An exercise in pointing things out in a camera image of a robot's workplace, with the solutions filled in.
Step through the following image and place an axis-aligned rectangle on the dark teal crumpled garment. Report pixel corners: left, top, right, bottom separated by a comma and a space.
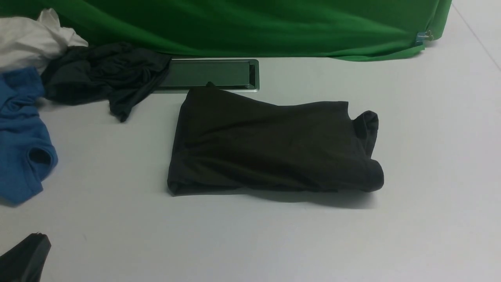
41, 42, 172, 123

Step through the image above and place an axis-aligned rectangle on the blue t-shirt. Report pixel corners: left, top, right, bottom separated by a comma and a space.
0, 67, 58, 206

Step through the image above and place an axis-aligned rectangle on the metal table cable hatch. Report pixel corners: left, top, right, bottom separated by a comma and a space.
155, 58, 260, 94

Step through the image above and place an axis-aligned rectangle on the white crumpled garment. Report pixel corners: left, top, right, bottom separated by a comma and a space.
0, 8, 89, 74

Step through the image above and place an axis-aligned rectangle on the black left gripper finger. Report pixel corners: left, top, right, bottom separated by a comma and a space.
0, 233, 51, 282

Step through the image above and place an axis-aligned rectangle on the gray long-sleeved shirt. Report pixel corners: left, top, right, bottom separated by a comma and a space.
168, 82, 384, 195

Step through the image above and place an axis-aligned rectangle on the blue binder clip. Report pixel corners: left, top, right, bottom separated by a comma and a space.
415, 30, 434, 46

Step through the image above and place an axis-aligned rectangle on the green backdrop cloth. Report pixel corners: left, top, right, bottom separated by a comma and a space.
1, 0, 452, 62

